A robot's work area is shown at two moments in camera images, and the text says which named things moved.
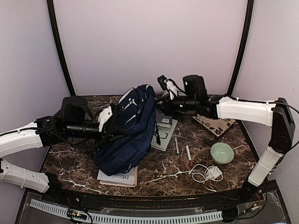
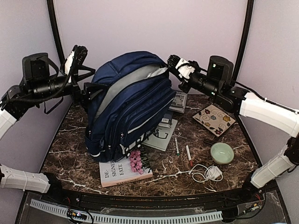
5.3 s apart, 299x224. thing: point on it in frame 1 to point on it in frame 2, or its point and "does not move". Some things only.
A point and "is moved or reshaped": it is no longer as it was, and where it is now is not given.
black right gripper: [167, 107] to [185, 88]
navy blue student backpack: [122, 153] is moved or reshaped
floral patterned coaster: [218, 127] does not move
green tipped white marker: [177, 150] does not move
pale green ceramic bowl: [222, 153] does not move
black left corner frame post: [50, 6] does not move
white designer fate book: [128, 178] is moved or reshaped
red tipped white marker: [190, 161] does not move
